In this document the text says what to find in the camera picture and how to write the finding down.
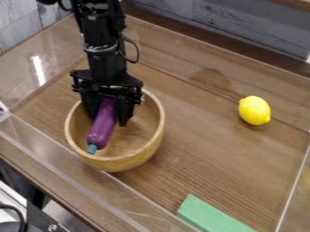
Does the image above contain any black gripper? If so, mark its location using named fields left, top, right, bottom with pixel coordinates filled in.
left=70, top=49, right=144, bottom=127

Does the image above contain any purple toy eggplant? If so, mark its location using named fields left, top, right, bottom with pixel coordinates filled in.
left=86, top=98, right=116, bottom=154

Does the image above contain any brown wooden bowl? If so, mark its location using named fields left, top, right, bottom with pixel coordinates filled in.
left=64, top=91, right=164, bottom=172

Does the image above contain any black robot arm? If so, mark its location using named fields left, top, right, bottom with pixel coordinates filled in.
left=37, top=0, right=144, bottom=126

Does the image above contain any yellow toy lemon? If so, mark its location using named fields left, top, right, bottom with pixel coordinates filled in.
left=239, top=96, right=271, bottom=126

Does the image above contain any green block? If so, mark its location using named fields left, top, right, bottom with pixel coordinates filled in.
left=176, top=194, right=256, bottom=232

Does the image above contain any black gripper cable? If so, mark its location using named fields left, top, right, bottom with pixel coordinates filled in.
left=117, top=34, right=140, bottom=64

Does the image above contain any clear acrylic enclosure wall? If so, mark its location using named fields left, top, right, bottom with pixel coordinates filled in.
left=0, top=14, right=310, bottom=232

